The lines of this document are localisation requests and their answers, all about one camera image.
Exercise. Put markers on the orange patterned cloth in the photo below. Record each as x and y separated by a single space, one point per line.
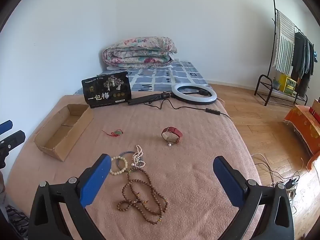
302 125

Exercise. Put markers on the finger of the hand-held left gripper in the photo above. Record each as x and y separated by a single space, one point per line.
6 127
13 140

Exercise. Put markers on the dark patterned cloth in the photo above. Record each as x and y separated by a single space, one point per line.
17 220

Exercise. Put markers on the black metal clothes rack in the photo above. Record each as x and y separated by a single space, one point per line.
256 87

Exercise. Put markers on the dark hanging clothes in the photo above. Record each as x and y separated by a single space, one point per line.
301 55

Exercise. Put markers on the striped towel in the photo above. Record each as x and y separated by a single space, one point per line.
283 45

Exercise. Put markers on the folded floral quilt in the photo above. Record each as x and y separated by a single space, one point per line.
140 52

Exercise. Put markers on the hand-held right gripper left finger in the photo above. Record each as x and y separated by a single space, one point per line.
96 180

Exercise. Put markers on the blue plaid bed sheet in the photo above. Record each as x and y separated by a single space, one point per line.
175 73

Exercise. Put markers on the pink blanket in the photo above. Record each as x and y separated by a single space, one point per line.
190 170

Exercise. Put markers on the small potted plant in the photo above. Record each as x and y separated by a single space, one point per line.
276 83

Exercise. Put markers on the red box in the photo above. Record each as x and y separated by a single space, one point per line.
314 113

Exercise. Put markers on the white power strip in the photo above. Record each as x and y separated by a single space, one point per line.
291 185

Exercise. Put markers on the black snack bag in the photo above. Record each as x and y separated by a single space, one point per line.
107 97

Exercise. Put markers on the cardboard box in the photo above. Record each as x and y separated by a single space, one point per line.
83 121

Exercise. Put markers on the blue bangle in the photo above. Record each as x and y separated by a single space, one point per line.
130 151

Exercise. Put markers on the yellow box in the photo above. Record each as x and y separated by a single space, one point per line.
287 85

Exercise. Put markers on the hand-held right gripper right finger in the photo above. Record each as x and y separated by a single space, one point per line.
227 180

